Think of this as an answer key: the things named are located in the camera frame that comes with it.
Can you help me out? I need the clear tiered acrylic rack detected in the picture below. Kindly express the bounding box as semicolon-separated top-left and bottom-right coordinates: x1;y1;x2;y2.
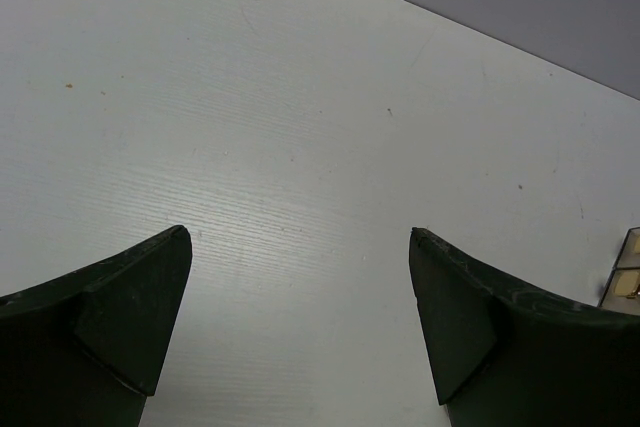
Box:
598;227;640;316

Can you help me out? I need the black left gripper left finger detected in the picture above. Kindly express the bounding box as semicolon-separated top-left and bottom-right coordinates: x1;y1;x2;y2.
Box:
1;225;192;426

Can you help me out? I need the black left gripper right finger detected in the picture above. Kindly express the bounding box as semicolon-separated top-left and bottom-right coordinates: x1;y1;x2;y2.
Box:
409;228;639;426

